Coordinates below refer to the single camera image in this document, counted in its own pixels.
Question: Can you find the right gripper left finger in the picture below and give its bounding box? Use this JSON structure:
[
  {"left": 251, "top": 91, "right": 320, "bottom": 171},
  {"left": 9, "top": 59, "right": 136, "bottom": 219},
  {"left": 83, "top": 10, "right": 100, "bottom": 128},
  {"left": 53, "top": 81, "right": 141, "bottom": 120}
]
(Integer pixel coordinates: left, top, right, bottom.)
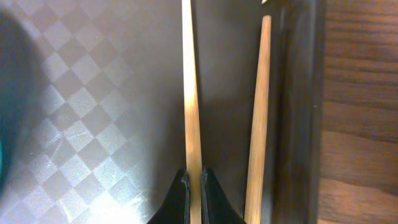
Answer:
[{"left": 147, "top": 169, "right": 190, "bottom": 224}]

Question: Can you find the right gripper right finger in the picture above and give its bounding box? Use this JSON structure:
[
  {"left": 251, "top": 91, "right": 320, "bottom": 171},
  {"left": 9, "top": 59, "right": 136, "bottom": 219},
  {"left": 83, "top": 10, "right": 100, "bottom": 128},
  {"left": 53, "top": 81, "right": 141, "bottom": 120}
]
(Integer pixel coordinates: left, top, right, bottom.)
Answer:
[{"left": 201, "top": 167, "right": 246, "bottom": 224}]

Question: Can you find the wooden chopstick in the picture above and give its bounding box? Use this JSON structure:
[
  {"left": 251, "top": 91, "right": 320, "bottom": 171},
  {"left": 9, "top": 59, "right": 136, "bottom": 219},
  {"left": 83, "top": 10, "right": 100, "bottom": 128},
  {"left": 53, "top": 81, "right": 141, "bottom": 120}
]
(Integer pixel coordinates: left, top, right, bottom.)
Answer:
[
  {"left": 181, "top": 0, "right": 202, "bottom": 224},
  {"left": 244, "top": 16, "right": 271, "bottom": 224}
]

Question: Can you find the dark brown serving tray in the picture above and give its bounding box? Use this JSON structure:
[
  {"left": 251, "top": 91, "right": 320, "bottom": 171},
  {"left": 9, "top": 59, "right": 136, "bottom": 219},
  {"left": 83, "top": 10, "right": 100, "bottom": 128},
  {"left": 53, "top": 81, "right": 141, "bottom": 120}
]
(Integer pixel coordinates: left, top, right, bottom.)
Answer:
[{"left": 1, "top": 1, "right": 325, "bottom": 223}]

